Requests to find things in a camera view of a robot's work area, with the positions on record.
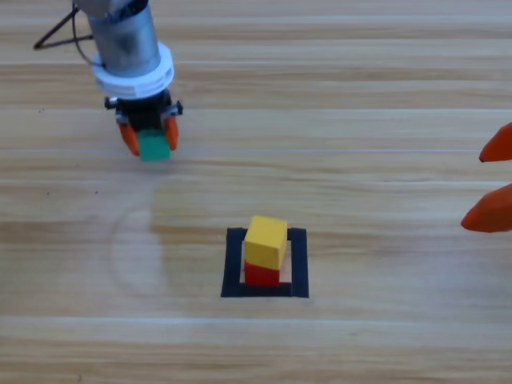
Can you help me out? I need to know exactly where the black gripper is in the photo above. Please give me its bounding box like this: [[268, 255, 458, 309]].
[[104, 90, 184, 158]]

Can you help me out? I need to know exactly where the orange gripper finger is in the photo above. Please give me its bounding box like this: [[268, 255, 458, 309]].
[[478, 122, 512, 163], [460, 184, 512, 234]]

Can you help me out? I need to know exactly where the green wooden cube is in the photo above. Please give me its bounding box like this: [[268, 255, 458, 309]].
[[138, 130, 172, 163]]

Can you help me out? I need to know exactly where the yellow wooden cube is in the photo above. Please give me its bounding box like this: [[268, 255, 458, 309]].
[[243, 215, 288, 271]]

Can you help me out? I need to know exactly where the red wooden cube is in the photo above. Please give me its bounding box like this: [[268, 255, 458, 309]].
[[243, 259, 282, 287]]

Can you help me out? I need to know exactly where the black tape square outline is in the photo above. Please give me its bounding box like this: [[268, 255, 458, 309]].
[[220, 227, 310, 299]]

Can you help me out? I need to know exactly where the black camera cable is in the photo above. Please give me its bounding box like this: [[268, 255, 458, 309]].
[[33, 10, 106, 67]]

